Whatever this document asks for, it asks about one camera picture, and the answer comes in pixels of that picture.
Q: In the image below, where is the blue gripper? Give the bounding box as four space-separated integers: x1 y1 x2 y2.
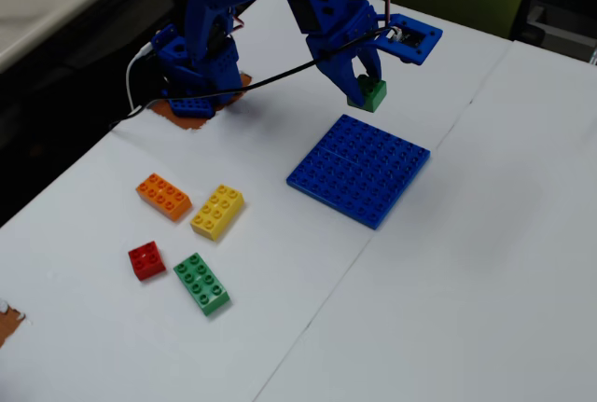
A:
305 0 384 108

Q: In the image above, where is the green 2x2 toy block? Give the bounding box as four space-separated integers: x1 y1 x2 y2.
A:
346 74 388 114

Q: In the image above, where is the yellow 2x4 toy block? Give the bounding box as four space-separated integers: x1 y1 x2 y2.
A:
189 183 245 242

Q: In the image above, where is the orange 2x4 toy block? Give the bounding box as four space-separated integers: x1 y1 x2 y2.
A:
135 172 194 223

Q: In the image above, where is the green 2x4 toy block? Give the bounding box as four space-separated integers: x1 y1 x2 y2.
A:
173 252 231 317

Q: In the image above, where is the red 2x2 toy block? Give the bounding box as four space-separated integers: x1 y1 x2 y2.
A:
127 240 168 282

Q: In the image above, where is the blue 8x8 studded baseplate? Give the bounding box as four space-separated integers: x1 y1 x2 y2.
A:
285 113 432 231

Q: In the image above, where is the grey box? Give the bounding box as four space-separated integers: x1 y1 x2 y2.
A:
526 0 597 65

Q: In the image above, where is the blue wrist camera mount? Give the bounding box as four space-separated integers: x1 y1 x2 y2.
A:
372 13 444 66

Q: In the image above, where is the black cable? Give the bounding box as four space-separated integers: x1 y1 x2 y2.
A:
107 23 402 131

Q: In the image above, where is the white cable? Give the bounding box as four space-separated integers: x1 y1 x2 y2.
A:
124 43 155 112

